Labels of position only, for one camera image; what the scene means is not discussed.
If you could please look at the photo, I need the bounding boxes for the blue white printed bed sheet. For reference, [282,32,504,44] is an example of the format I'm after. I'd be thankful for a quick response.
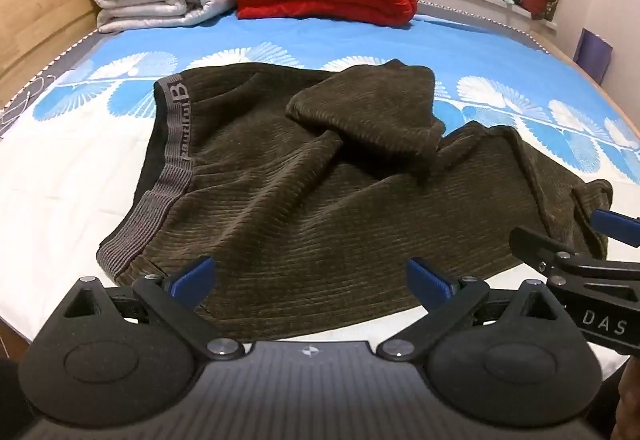
[0,2,640,373]

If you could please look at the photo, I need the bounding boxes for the person's right forearm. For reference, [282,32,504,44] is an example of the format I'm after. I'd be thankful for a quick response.
[597,354,640,440]

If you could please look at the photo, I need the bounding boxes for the dark olive corduroy pants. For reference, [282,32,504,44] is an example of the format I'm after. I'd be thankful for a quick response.
[96,60,615,343]

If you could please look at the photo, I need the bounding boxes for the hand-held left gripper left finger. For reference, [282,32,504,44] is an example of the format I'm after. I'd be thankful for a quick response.
[64,256,244,361]

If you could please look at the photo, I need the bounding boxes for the thin white cable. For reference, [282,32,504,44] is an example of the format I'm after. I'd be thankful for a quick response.
[0,74,57,133]

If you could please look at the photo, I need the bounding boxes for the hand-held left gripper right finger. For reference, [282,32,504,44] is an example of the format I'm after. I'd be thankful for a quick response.
[376,257,567,362]

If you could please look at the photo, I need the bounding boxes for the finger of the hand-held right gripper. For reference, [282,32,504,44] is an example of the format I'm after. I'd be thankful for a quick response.
[509,226,577,273]
[589,209,640,248]

